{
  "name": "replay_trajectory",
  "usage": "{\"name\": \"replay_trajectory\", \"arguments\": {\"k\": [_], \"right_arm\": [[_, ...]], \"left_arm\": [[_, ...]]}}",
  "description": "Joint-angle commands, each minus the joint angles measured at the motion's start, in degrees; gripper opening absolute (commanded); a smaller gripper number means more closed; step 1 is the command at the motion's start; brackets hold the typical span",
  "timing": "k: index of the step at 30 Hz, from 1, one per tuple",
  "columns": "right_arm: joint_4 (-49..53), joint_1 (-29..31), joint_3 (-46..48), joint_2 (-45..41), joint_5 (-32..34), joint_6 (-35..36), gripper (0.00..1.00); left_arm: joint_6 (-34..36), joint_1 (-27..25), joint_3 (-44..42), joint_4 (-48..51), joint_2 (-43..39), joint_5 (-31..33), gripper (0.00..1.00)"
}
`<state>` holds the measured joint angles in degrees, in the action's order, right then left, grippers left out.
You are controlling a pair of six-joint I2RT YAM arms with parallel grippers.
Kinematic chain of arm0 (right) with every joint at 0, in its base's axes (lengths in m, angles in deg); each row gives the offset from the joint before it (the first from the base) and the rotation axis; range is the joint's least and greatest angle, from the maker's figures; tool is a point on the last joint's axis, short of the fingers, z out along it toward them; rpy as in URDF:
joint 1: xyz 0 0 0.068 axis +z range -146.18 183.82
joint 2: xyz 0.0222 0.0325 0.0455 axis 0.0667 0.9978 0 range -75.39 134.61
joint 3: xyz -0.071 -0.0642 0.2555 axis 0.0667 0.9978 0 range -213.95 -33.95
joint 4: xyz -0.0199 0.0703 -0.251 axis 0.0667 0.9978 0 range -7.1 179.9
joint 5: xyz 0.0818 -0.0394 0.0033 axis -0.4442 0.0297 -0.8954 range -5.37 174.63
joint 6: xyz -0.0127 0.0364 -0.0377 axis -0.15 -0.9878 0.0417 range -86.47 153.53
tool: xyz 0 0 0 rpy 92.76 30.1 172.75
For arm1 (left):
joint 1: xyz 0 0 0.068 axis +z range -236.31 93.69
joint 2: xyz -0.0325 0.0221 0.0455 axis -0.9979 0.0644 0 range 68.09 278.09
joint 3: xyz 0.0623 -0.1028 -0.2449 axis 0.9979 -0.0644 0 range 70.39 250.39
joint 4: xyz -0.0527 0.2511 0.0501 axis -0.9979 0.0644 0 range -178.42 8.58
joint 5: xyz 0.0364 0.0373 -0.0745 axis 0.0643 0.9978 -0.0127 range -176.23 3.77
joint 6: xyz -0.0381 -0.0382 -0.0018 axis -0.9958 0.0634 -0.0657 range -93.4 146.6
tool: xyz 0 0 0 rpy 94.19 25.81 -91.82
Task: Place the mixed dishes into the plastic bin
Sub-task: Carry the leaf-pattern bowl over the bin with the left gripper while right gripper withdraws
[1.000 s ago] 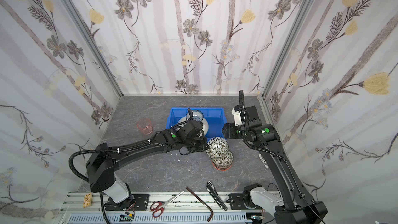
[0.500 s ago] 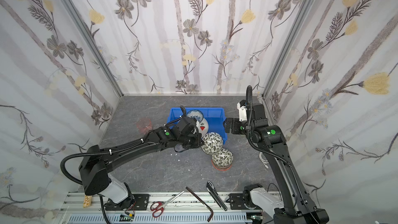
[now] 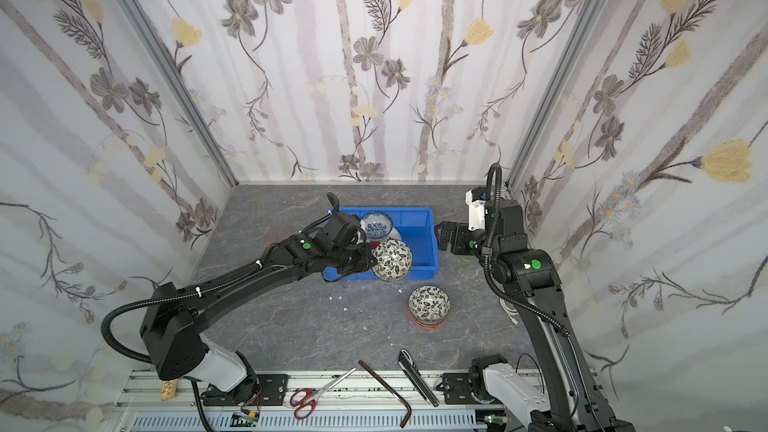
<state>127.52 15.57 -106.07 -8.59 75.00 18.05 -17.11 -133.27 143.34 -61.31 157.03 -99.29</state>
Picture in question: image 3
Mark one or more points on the red rimmed bowl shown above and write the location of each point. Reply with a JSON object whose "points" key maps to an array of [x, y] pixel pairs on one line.
{"points": [[427, 325]]}

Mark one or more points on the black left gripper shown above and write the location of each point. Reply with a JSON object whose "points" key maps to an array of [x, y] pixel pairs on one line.
{"points": [[358, 253]]}

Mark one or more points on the blue patterned bowl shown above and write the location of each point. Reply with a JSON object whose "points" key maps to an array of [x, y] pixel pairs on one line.
{"points": [[377, 225]]}

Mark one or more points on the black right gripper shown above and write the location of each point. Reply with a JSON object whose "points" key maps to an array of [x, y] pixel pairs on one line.
{"points": [[455, 238]]}

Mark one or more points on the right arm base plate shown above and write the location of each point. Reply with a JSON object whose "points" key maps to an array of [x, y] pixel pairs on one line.
{"points": [[469, 388]]}

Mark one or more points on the red handled scissors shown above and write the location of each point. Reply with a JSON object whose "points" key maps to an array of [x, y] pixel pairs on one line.
{"points": [[304, 401]]}

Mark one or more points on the black speckled bowl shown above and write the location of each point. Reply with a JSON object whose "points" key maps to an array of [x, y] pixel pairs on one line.
{"points": [[393, 260], [429, 303]]}

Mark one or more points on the white watermelon plate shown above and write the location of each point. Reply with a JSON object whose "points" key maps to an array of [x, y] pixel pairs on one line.
{"points": [[394, 234]]}

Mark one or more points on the dark bent metal bar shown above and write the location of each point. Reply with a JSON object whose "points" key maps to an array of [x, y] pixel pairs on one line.
{"points": [[391, 390]]}

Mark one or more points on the small wooden block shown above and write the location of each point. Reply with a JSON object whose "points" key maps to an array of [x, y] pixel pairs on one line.
{"points": [[168, 390]]}

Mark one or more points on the aluminium front rail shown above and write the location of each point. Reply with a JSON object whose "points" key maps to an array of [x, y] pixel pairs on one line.
{"points": [[142, 391]]}

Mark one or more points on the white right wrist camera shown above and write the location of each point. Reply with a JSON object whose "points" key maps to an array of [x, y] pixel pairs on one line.
{"points": [[475, 200]]}

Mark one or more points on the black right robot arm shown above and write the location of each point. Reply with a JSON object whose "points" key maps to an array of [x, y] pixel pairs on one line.
{"points": [[528, 280]]}

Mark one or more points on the white slotted cable duct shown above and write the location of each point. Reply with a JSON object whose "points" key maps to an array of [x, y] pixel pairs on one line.
{"points": [[348, 420]]}

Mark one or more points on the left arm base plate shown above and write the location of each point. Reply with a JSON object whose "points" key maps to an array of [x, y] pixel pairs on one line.
{"points": [[260, 389]]}

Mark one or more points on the pink glass cup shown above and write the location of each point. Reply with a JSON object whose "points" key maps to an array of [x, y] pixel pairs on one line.
{"points": [[276, 235]]}

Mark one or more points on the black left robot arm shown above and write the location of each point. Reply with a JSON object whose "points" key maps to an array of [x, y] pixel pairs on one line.
{"points": [[176, 319]]}

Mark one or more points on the blue plastic bin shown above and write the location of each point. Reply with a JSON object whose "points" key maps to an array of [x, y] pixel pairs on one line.
{"points": [[416, 228]]}

